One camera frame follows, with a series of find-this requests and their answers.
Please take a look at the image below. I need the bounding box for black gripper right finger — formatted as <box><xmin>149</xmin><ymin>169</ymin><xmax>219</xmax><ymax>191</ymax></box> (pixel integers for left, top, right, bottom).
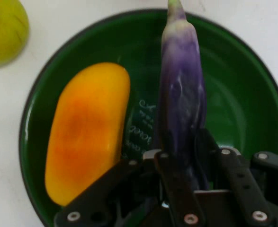
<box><xmin>195</xmin><ymin>129</ymin><xmax>278</xmax><ymax>227</ymax></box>

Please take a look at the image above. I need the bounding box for yellow orange mango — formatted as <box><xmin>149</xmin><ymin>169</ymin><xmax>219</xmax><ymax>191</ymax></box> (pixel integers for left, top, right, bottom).
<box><xmin>45</xmin><ymin>62</ymin><xmax>132</xmax><ymax>207</ymax></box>

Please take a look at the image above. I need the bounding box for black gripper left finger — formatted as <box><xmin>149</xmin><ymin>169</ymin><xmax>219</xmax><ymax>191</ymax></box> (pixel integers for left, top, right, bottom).
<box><xmin>53</xmin><ymin>129</ymin><xmax>206</xmax><ymax>227</ymax></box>

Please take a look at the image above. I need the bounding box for purple eggplant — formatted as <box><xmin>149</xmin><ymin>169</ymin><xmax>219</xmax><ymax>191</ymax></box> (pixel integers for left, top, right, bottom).
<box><xmin>157</xmin><ymin>0</ymin><xmax>211</xmax><ymax>191</ymax></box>

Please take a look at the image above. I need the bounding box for dark green plate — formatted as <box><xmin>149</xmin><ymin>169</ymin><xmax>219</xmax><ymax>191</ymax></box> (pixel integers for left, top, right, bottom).
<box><xmin>19</xmin><ymin>9</ymin><xmax>278</xmax><ymax>227</ymax></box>

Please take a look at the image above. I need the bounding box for green pear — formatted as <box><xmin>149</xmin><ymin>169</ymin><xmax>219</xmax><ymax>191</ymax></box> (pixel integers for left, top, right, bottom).
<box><xmin>0</xmin><ymin>0</ymin><xmax>30</xmax><ymax>69</ymax></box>

